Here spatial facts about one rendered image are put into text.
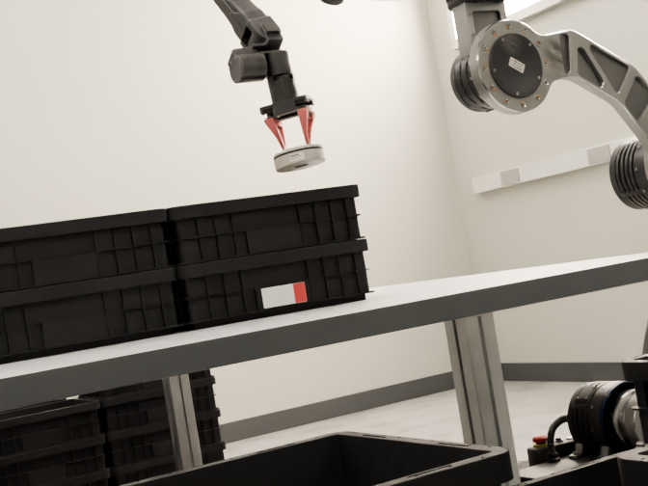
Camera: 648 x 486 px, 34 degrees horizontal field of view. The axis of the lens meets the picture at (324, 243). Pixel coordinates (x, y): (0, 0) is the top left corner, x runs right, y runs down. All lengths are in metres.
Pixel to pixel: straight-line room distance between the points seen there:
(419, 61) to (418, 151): 0.54
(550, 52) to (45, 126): 3.34
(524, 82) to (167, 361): 1.14
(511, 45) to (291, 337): 1.00
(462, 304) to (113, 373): 0.57
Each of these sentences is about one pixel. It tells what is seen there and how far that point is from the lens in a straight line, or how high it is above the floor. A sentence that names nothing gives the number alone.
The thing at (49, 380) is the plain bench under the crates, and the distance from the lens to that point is 1.40.
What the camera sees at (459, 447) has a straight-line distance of 0.95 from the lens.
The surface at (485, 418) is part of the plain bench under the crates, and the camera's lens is 1.76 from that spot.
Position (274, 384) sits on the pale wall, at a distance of 5.56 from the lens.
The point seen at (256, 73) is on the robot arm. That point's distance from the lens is 2.15.
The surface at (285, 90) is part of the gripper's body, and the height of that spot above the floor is 1.14.
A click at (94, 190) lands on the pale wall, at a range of 5.28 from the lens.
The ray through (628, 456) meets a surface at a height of 0.59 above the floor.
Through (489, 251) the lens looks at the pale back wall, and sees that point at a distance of 6.08.
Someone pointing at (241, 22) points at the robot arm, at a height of 1.31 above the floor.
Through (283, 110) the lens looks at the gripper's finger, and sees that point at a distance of 2.15.
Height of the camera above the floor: 0.76
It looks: 2 degrees up
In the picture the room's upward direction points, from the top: 9 degrees counter-clockwise
